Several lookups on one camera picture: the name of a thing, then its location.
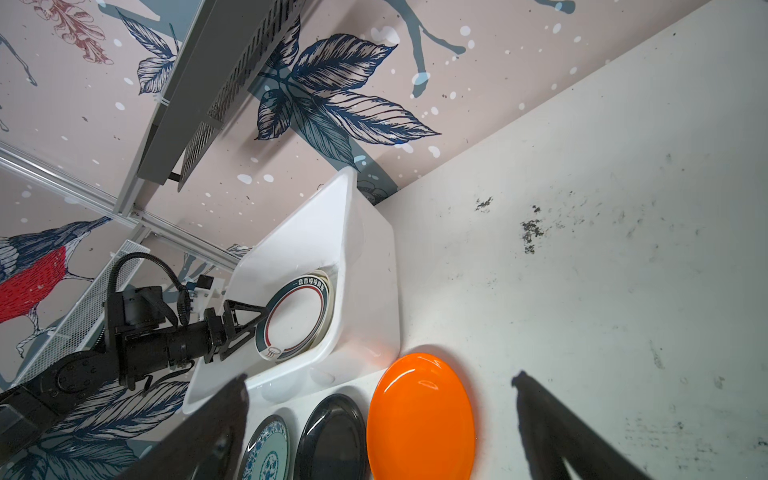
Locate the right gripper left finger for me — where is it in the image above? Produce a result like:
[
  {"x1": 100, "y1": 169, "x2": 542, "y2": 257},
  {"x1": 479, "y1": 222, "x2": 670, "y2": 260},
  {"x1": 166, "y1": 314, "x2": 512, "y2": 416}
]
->
[{"x1": 118, "y1": 375, "x2": 249, "y2": 480}]

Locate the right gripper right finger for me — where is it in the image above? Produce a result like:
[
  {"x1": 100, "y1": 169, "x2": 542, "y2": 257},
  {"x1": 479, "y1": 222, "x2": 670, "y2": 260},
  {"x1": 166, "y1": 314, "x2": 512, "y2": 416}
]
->
[{"x1": 511, "y1": 371, "x2": 648, "y2": 479}]

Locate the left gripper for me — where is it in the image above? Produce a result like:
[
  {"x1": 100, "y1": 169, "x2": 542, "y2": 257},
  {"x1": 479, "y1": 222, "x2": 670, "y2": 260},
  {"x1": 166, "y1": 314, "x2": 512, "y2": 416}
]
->
[{"x1": 119, "y1": 300, "x2": 268, "y2": 378}]

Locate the green red rim plate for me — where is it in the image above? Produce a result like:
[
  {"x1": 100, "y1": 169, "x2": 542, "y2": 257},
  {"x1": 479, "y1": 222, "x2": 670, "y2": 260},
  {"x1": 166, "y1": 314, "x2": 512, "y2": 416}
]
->
[{"x1": 255, "y1": 270, "x2": 335, "y2": 363}]

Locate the orange plate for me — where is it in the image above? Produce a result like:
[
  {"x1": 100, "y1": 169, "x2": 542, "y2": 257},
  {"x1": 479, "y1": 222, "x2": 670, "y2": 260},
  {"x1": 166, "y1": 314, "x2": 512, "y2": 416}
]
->
[{"x1": 367, "y1": 353, "x2": 476, "y2": 479}]

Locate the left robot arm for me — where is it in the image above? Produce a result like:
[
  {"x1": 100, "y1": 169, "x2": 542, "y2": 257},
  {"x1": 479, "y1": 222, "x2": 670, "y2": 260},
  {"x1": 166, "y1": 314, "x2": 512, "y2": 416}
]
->
[{"x1": 1, "y1": 252, "x2": 269, "y2": 463}]

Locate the white plastic bin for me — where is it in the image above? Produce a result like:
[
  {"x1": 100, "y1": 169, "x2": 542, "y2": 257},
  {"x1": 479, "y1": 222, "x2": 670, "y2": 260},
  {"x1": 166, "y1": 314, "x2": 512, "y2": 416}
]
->
[{"x1": 182, "y1": 167, "x2": 401, "y2": 415}]

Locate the teal patterned small plate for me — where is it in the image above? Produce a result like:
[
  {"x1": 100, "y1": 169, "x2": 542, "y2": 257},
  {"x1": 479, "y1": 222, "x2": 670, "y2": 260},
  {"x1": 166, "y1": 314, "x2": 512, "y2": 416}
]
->
[{"x1": 236, "y1": 415, "x2": 290, "y2": 480}]

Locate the black plate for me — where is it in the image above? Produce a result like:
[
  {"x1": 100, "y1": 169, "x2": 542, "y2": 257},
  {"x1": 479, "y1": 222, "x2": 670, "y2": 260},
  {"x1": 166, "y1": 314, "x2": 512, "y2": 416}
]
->
[{"x1": 293, "y1": 393, "x2": 369, "y2": 480}]

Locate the black hanging shelf basket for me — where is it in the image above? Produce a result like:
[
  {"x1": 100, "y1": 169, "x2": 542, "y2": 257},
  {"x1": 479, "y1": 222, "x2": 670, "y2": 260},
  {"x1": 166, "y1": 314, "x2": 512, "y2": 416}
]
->
[{"x1": 137, "y1": 0, "x2": 305, "y2": 190}]

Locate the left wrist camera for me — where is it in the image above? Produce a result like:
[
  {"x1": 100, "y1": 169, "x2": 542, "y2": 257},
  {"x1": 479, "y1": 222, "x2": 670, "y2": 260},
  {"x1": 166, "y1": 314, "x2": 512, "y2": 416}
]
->
[{"x1": 186, "y1": 274, "x2": 225, "y2": 314}]

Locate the white wire mesh basket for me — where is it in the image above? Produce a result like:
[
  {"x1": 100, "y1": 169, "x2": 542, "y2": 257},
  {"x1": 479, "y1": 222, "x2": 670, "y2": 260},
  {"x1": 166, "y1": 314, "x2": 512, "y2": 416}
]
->
[{"x1": 10, "y1": 240, "x2": 150, "y2": 387}]

